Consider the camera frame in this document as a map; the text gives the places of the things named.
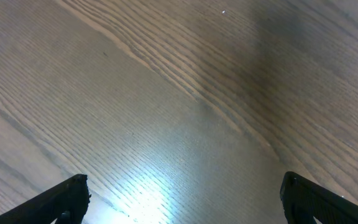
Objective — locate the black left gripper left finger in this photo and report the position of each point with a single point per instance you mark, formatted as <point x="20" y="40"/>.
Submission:
<point x="67" y="202"/>

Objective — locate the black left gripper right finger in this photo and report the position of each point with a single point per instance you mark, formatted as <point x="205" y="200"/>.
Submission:
<point x="307" y="202"/>

